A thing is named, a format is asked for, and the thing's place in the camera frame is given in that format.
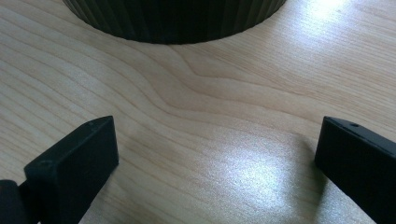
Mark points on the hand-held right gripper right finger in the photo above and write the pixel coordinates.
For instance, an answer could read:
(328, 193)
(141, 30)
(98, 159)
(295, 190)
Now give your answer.
(358, 161)

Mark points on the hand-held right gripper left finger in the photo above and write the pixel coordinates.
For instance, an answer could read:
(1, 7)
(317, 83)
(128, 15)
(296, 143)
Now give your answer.
(71, 165)

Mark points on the black ribbed trash bin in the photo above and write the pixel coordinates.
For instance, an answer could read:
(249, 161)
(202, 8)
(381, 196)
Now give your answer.
(174, 18)

